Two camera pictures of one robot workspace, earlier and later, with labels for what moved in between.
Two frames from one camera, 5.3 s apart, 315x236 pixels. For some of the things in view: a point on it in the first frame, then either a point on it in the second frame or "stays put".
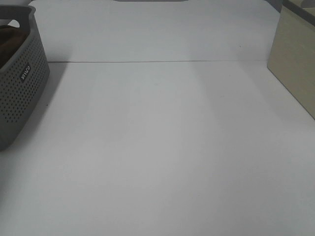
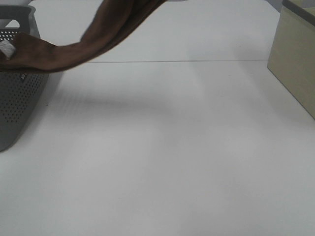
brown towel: [11, 38] → [112, 18]
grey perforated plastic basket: [24, 72] stays put
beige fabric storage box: [292, 57] stays put
